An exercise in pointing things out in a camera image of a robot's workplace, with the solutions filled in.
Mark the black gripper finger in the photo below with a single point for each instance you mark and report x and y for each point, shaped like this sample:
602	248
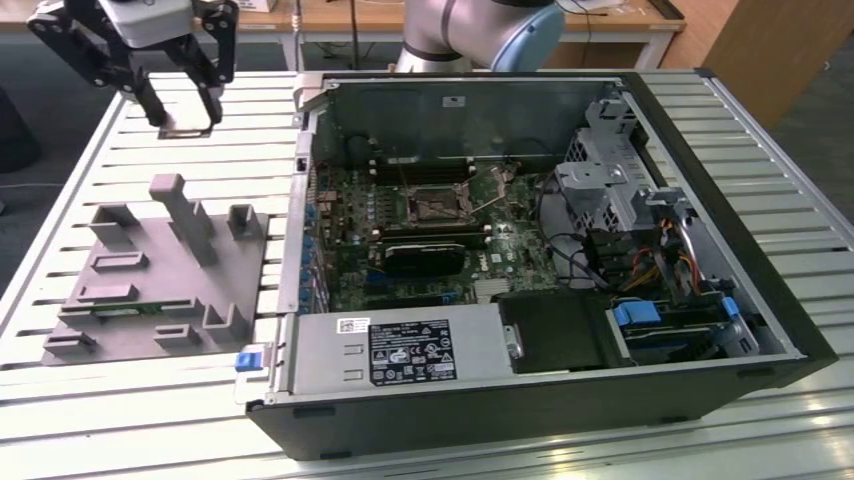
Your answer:
221	45
74	50

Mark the silver topped CPU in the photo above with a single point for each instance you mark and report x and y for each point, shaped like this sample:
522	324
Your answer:
187	133

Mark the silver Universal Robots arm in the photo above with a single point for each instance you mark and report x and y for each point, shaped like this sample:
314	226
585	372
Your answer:
454	25

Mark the black RAM slot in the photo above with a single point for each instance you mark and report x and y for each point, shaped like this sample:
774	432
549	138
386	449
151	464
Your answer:
434	234
427	178
427	167
434	227

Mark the CPU socket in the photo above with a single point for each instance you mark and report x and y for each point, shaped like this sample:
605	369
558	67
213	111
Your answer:
437	206

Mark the white cardboard box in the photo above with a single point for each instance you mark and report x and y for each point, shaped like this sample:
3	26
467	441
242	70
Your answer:
257	5

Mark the grey plastic parts rack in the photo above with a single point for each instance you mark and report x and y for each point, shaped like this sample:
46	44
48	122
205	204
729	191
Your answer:
167	290

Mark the green RAM stick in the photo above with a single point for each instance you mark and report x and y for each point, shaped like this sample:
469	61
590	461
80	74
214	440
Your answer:
143	308

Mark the black graphics card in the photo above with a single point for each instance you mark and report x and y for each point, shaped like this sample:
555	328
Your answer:
427	260

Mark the wooden desk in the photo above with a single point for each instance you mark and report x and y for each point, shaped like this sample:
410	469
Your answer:
601	24

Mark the green motherboard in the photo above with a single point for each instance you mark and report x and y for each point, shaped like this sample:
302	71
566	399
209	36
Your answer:
521	250

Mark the metal drive cage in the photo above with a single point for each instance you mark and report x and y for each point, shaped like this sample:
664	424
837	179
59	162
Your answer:
587	185

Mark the silver chipset heatsink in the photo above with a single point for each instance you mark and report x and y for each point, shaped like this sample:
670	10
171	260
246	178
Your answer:
493	287

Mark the blue case latch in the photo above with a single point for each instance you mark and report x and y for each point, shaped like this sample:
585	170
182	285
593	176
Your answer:
249	361

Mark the grey power supply unit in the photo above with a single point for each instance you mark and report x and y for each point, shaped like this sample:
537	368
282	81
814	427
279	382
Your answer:
321	360

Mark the black plastic shroud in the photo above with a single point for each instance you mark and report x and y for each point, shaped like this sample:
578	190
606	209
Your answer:
561	330

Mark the blue disk carrier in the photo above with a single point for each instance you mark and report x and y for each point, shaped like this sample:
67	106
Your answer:
637	312

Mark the wooden cabinet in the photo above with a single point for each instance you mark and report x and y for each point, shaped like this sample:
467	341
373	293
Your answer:
788	50

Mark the blue plastic clip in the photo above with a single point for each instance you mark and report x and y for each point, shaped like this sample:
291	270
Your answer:
730	307

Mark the black open PC case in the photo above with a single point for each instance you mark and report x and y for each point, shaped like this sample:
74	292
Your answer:
668	410

